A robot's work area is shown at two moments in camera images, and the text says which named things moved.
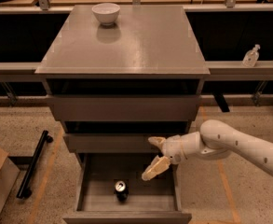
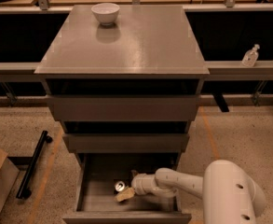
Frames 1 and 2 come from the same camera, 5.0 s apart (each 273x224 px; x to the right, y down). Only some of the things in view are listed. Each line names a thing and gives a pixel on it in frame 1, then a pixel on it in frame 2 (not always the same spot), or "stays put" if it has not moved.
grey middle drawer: (113, 143) stays put
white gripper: (172, 149) → (140, 183)
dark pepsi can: (120, 190) stays put
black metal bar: (24, 188) stays put
